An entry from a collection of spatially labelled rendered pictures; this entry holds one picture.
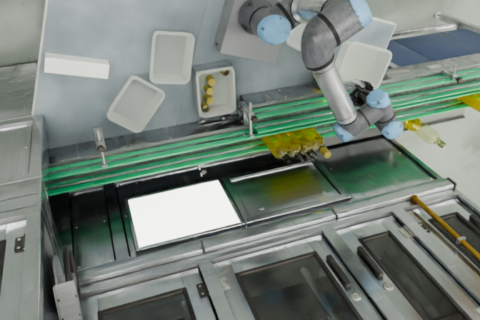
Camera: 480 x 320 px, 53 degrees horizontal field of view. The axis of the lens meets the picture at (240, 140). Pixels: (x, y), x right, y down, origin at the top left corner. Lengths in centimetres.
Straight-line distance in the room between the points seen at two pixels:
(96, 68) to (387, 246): 133
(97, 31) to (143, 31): 18
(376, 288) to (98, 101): 132
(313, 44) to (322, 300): 84
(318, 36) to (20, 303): 106
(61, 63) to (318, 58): 102
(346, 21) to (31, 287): 111
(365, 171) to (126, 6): 127
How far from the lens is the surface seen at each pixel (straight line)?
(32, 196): 165
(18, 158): 190
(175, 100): 220
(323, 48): 148
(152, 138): 216
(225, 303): 168
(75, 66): 202
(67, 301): 158
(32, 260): 141
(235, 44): 206
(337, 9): 150
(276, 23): 184
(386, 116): 178
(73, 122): 218
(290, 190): 210
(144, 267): 182
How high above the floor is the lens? 271
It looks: 55 degrees down
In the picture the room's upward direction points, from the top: 145 degrees clockwise
